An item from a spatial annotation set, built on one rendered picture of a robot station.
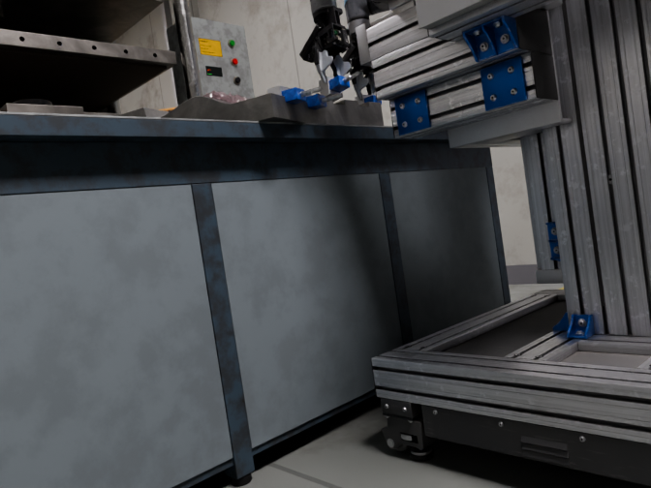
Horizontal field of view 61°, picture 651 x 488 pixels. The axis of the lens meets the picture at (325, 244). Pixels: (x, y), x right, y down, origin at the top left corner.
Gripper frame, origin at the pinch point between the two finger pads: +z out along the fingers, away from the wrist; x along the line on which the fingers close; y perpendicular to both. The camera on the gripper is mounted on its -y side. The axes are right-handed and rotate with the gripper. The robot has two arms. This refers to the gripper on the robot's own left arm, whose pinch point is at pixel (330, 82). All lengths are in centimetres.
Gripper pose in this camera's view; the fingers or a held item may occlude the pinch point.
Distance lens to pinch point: 165.3
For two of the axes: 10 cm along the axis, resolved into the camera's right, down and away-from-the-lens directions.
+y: 6.8, -2.2, -7.0
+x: 7.2, 0.1, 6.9
